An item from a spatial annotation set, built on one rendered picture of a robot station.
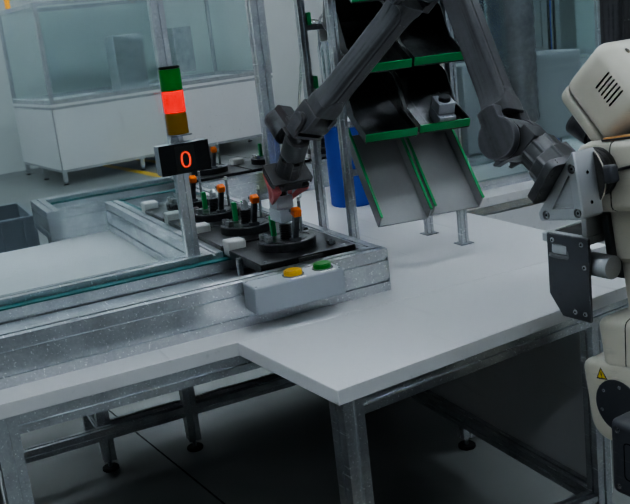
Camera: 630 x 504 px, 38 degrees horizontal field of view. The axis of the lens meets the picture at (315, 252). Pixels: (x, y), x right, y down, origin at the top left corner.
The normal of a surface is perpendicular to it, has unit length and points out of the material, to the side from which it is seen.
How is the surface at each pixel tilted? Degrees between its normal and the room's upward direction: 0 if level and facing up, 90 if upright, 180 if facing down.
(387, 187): 45
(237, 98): 90
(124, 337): 90
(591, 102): 90
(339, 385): 0
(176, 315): 90
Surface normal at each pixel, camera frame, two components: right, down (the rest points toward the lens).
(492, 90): -0.72, -0.14
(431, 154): 0.11, -0.54
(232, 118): 0.54, 0.15
